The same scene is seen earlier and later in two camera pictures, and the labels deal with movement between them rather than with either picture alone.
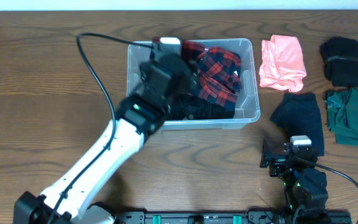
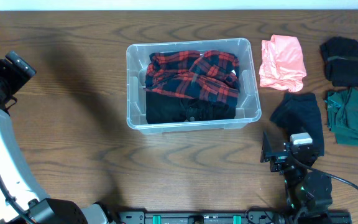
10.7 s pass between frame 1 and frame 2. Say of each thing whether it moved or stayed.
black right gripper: stayed
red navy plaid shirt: moved
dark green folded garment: stayed
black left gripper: moved
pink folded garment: stayed
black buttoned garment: stayed
